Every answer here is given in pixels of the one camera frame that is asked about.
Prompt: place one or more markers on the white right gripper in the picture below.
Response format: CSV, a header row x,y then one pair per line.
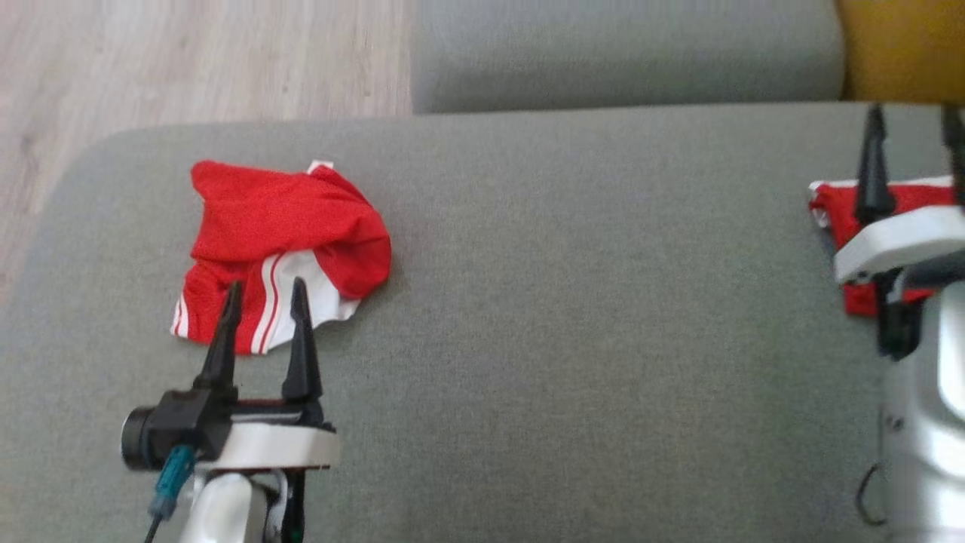
x,y
905,240

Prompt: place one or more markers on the red white garment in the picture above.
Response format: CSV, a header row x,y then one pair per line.
x,y
916,197

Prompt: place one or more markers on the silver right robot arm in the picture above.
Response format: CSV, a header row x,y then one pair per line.
x,y
927,422

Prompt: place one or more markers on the red white basketball jersey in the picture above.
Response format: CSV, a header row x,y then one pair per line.
x,y
286,219

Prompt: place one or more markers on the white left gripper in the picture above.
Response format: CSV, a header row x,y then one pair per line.
x,y
279,446

